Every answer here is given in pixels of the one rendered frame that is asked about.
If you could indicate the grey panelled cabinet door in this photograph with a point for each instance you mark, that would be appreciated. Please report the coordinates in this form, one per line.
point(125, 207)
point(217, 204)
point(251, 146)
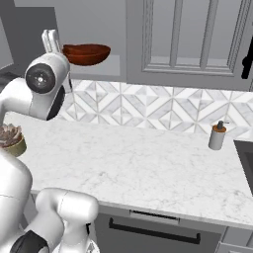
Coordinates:
point(191, 39)

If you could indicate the grey soap dispenser, brown top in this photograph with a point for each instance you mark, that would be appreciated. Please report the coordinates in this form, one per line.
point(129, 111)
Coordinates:
point(217, 138)

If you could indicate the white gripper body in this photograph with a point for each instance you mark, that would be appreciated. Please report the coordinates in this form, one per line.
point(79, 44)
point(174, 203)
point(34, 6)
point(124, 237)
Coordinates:
point(51, 42)

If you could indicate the brown bowl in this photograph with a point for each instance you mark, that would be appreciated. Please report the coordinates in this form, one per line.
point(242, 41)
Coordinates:
point(86, 55)

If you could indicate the grey open cabinet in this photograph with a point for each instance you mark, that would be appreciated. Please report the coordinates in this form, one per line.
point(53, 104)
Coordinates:
point(108, 33)

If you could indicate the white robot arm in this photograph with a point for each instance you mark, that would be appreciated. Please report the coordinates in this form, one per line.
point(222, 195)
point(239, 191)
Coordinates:
point(16, 187)

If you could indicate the grey opened cabinet door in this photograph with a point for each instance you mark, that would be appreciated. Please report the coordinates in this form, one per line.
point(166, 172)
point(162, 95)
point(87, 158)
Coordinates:
point(5, 42)

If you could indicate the succulent plant in pot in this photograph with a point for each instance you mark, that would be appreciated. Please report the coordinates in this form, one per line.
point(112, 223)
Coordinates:
point(11, 139)

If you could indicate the dark grey sink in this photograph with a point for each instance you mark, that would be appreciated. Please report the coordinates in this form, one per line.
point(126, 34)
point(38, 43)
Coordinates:
point(246, 164)

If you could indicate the grey dishwasher front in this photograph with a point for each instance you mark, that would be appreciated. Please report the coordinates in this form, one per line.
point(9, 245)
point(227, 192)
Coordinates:
point(158, 242)

